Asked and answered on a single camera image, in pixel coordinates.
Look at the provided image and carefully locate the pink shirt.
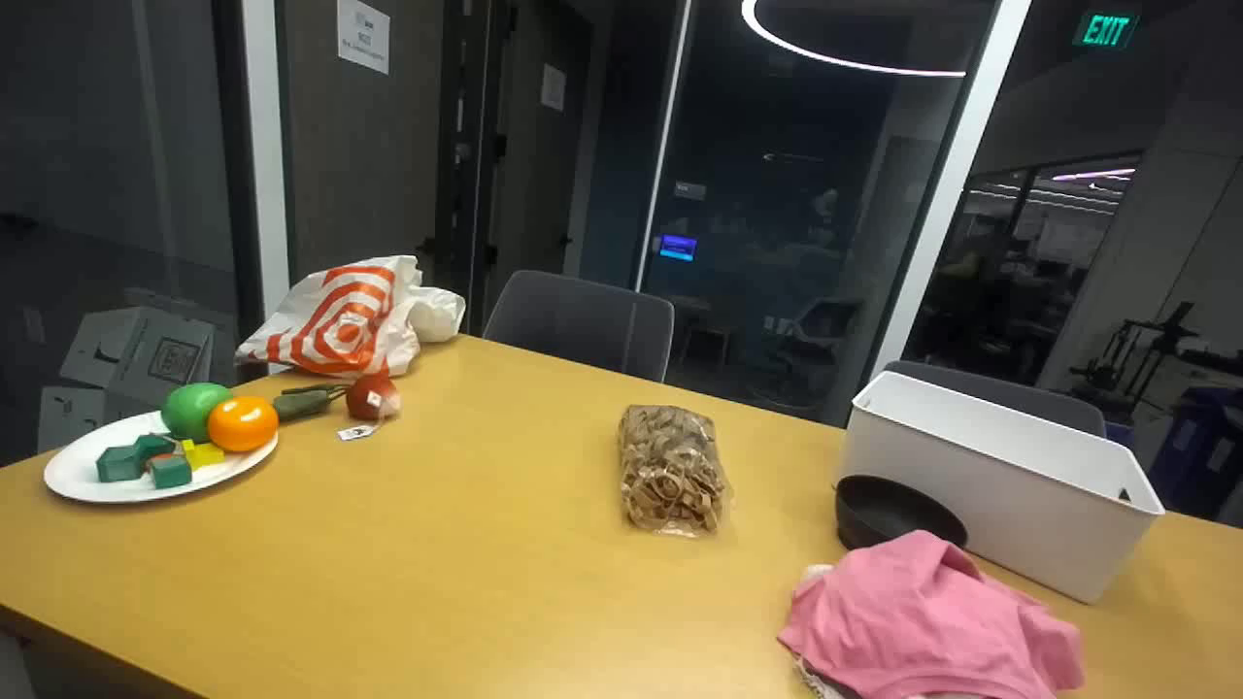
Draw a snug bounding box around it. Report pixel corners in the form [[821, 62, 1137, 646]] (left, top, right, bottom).
[[777, 533, 1084, 699]]

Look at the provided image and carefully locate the grey office chair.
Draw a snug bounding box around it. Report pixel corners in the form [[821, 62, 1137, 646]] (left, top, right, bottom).
[[480, 269, 674, 379]]

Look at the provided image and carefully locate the clear bag of snacks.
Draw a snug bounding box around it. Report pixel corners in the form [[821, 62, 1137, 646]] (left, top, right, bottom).
[[616, 404, 731, 536]]

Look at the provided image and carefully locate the red white shopping bag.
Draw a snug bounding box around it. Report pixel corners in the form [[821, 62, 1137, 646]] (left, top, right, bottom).
[[233, 252, 466, 379]]

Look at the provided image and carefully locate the red toy apple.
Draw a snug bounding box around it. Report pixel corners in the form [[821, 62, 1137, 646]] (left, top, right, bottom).
[[346, 371, 401, 422]]

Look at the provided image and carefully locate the black bowl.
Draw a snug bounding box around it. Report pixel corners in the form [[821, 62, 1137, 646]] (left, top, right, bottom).
[[835, 472, 967, 546]]

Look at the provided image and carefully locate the green toy cucumber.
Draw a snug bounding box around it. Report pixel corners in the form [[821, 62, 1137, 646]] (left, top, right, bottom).
[[270, 384, 343, 422]]

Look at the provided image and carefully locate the orange toy ball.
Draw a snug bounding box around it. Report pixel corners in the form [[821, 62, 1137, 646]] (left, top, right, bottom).
[[207, 396, 278, 454]]

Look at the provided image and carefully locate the white paper notice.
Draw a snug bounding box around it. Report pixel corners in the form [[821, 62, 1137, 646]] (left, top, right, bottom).
[[339, 0, 392, 72]]

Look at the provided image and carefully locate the yellow toy block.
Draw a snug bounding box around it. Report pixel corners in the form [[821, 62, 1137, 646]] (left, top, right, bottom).
[[180, 437, 225, 468]]

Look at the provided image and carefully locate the green toy ball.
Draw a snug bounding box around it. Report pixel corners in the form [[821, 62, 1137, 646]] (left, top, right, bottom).
[[160, 379, 229, 437]]

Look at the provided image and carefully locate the white plastic bin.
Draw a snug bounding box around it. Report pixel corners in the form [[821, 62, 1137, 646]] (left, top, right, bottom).
[[840, 371, 1164, 602]]

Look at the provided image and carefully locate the teal toy block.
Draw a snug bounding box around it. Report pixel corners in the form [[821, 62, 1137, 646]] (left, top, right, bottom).
[[149, 454, 189, 489]]

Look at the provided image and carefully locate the cardboard box behind glass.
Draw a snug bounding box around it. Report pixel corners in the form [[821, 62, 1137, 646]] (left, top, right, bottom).
[[35, 308, 215, 450]]

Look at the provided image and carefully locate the dark green toy block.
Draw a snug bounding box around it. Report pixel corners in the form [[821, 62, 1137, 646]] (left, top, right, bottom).
[[96, 435, 173, 481]]

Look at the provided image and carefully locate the white plate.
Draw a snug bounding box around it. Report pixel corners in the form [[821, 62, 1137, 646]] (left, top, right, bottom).
[[41, 413, 278, 503]]

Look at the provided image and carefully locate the green exit sign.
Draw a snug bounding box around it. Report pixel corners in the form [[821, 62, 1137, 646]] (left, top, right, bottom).
[[1071, 13, 1137, 49]]

